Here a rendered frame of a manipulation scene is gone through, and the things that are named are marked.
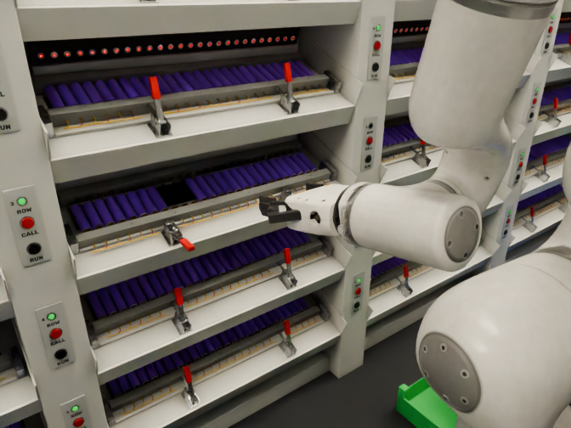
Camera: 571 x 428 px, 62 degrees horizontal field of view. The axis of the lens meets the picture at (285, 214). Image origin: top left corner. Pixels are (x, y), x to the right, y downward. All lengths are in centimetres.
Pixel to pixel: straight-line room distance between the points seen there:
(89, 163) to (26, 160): 9
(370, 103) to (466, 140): 62
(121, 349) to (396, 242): 61
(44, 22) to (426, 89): 51
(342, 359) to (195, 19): 95
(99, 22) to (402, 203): 49
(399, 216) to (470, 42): 20
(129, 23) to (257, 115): 28
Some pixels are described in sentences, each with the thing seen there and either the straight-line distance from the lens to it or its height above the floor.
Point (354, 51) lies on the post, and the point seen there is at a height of 87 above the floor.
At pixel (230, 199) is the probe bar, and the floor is 60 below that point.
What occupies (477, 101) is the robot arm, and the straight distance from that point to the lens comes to 45.
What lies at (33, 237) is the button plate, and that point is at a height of 65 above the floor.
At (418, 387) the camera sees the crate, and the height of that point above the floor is 3.
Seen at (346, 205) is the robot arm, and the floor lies 74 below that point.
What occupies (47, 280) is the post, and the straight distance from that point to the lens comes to 84.
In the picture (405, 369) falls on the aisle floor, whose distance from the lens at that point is 148.
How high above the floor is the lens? 99
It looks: 25 degrees down
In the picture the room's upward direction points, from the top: straight up
